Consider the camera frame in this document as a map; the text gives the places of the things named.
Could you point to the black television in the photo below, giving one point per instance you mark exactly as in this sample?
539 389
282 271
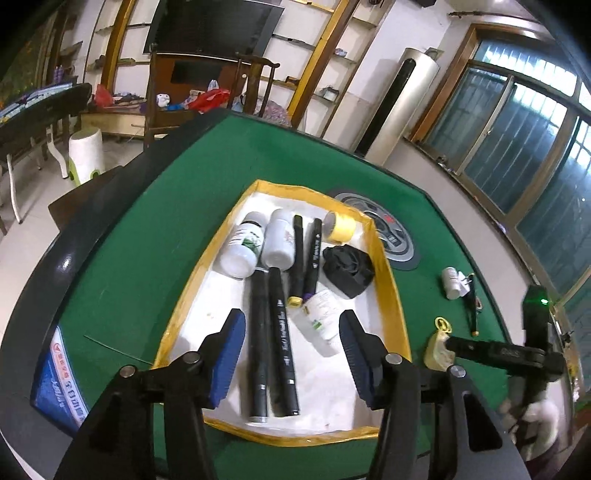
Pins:
214 28

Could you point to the white gloved right hand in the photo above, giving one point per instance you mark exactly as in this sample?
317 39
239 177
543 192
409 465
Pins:
533 429

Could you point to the white green stool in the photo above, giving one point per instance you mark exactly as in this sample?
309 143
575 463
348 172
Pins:
85 155

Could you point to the round grey table control panel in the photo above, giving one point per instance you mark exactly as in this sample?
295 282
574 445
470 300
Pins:
397 241

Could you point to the clear bottle green label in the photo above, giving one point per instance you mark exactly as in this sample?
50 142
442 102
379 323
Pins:
318 321

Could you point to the white tray yellow tape edge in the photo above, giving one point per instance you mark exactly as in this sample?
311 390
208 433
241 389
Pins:
331 410

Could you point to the window with metal frame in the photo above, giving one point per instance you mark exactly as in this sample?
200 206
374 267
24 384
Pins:
510 118

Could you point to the white bottle with label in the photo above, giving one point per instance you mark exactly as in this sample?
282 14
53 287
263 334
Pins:
240 253

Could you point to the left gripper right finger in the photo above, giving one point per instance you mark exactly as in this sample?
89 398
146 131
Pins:
469 441

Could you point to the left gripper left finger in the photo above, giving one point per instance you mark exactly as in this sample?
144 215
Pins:
115 441

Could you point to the blue white sticker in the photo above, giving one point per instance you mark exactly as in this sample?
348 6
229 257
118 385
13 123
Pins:
55 393

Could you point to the black marker grey cap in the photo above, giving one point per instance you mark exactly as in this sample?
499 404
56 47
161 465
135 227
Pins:
258 352

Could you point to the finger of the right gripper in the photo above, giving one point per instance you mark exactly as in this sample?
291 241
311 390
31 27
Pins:
496 354

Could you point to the black plastic holder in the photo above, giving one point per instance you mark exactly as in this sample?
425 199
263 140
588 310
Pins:
349 269

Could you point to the plain white bottle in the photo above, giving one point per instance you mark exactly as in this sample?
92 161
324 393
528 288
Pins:
279 247

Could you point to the yellow tape roll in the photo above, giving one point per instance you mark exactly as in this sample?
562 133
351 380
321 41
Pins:
340 229

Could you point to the black marker purple cap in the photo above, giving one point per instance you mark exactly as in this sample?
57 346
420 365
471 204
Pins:
313 264

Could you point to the dark side table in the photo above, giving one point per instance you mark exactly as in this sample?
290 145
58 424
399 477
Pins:
36 113

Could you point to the wooden chair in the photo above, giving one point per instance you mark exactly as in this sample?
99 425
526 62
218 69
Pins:
251 67

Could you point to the black marker yellow caps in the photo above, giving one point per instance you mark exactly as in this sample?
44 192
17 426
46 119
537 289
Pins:
472 306

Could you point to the small white bottle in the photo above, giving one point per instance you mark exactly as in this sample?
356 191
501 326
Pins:
451 283

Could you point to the red plastic bag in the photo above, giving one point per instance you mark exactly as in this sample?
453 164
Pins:
209 100

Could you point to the standing air conditioner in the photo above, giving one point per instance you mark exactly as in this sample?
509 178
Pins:
415 75

